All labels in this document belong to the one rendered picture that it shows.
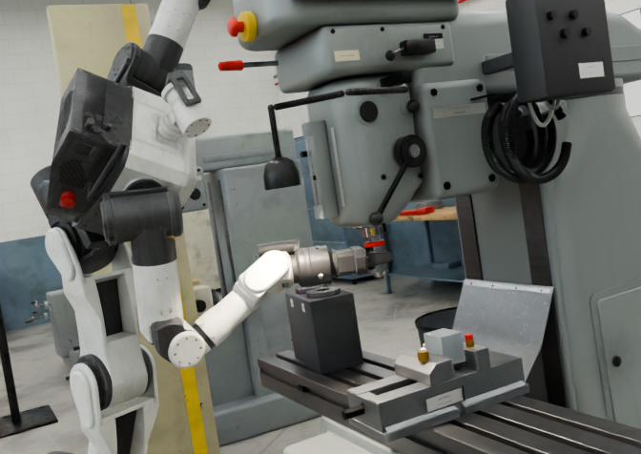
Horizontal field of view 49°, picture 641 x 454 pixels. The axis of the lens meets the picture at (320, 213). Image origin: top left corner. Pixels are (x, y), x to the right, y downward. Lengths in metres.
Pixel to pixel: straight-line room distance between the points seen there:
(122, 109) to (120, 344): 0.59
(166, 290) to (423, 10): 0.80
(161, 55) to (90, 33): 1.50
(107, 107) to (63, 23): 1.68
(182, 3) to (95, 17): 1.48
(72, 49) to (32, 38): 7.55
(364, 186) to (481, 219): 0.48
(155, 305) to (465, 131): 0.77
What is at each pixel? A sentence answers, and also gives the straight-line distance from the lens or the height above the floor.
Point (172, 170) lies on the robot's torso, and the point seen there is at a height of 1.49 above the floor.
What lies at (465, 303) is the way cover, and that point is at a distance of 1.92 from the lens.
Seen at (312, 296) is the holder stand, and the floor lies 1.13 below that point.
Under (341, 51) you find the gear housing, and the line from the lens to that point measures 1.45.
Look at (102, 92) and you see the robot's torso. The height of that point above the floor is 1.68.
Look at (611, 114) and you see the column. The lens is 1.84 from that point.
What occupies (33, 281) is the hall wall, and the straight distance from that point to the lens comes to 10.40.
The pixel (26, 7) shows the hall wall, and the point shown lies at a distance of 10.83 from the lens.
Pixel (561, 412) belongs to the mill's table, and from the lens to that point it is 1.40.
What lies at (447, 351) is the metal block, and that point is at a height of 1.05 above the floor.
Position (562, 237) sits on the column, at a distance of 1.71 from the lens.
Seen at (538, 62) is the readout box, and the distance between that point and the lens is 1.43.
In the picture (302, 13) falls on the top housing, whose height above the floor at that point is 1.75.
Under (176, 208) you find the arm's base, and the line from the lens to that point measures 1.40.
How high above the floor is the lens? 1.43
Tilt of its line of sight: 3 degrees down
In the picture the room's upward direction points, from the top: 9 degrees counter-clockwise
